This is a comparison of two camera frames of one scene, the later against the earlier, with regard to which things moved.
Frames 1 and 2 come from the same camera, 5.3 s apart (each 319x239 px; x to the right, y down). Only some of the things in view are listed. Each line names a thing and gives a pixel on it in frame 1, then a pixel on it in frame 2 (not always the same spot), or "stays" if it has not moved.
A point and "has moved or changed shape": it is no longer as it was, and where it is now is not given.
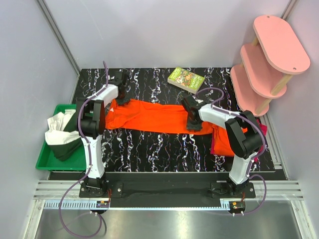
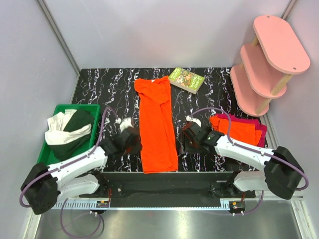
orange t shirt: x=140 y=116 has moved or changed shape
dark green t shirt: x=62 y=152 stays
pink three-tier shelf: x=268 y=63 stays
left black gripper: x=121 y=102 → x=138 y=147
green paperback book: x=186 y=80 stays
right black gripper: x=189 y=126 → x=184 y=142
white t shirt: x=56 y=135 stays
